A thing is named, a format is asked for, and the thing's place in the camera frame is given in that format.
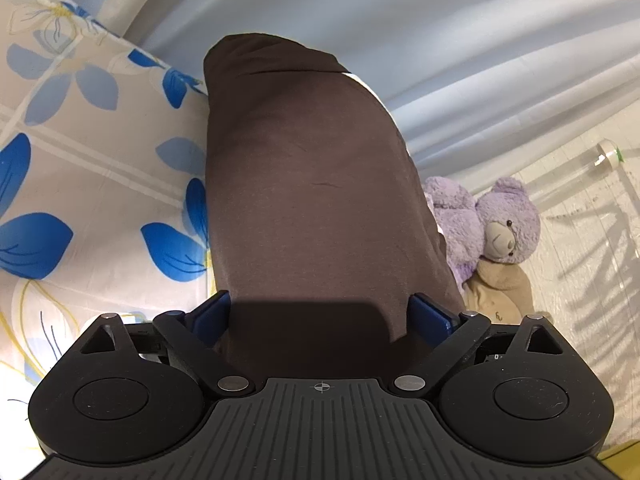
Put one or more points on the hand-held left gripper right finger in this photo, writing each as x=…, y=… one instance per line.
x=431, y=315

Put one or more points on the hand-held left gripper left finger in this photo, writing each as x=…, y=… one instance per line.
x=211, y=313

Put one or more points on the brown jacket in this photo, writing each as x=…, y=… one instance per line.
x=310, y=200

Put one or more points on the beige plush toy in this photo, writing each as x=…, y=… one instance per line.
x=500, y=290

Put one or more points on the purple teddy bear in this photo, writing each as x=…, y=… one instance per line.
x=480, y=220

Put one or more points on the blue floral bedsheet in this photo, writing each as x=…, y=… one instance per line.
x=100, y=175

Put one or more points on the yellow object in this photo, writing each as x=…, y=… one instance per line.
x=622, y=464

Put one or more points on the white curtain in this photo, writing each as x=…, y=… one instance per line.
x=400, y=45

